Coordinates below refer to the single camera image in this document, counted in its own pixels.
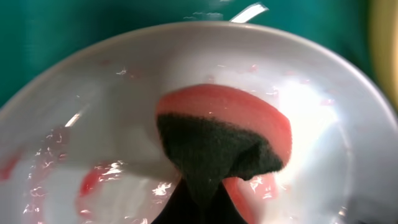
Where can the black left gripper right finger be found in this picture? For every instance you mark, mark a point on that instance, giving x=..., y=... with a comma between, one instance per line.
x=222, y=209

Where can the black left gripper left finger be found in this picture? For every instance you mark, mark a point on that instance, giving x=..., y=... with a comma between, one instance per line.
x=180, y=208

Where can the light blue plastic plate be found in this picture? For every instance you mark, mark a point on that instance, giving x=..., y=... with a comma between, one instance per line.
x=79, y=145

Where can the yellow-green plastic plate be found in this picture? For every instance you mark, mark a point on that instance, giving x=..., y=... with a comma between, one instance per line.
x=383, y=45

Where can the teal plastic tray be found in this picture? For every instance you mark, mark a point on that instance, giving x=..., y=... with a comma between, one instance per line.
x=35, y=34

